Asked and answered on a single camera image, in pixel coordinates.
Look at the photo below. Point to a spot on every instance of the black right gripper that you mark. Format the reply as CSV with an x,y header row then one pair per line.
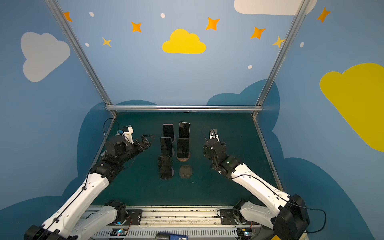
x,y
210,149

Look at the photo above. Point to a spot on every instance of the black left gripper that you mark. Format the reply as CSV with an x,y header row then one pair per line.
x,y
138,144

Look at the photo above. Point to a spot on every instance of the dark grey stand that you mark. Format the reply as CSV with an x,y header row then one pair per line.
x,y
185,172

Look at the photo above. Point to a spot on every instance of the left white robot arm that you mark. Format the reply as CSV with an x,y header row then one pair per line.
x,y
64,223

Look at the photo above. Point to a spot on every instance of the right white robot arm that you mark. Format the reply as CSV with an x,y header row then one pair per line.
x,y
286,215

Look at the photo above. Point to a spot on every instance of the green phone middle left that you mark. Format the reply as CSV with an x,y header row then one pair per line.
x,y
166,146

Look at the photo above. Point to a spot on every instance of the dark phone middle right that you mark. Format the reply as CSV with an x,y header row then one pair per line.
x,y
183,148

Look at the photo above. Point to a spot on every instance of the wooden round phone stand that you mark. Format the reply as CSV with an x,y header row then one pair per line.
x,y
184,159

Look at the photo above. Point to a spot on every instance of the silver phone back right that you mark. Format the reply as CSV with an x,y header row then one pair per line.
x,y
184,130

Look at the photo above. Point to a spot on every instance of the pink phone back left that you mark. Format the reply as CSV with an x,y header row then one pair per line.
x,y
168,131

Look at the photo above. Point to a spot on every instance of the blue black tool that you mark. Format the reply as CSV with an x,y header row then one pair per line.
x,y
168,236

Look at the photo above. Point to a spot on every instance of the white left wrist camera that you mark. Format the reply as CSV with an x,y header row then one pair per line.
x,y
127,133

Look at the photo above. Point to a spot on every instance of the horizontal aluminium frame bar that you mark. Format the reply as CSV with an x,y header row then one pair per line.
x,y
143,108

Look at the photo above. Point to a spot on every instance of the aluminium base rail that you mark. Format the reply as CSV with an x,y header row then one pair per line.
x,y
195,222

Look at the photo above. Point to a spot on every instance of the right aluminium frame post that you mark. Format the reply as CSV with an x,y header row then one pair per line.
x,y
291,34

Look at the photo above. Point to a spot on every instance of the aluminium frame post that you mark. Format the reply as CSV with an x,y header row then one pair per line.
x,y
291,34
64,24

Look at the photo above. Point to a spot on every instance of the left aluminium frame post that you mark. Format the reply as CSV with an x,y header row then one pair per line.
x,y
64,24

